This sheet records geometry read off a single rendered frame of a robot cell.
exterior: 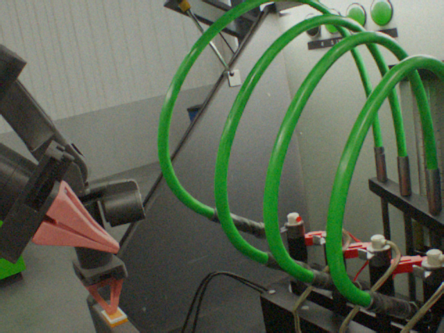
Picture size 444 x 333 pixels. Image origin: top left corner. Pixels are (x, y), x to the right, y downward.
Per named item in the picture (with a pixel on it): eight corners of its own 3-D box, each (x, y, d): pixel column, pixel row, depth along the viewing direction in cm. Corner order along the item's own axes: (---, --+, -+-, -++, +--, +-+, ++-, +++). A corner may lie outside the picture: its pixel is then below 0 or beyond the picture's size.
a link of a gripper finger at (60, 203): (135, 238, 39) (37, 180, 36) (92, 306, 39) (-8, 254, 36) (127, 217, 45) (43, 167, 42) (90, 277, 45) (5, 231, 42)
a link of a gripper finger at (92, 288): (121, 296, 84) (107, 250, 82) (135, 310, 78) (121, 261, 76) (87, 311, 81) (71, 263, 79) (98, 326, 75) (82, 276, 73)
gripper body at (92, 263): (107, 257, 83) (96, 218, 81) (127, 273, 74) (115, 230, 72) (73, 269, 79) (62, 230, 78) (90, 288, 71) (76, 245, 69)
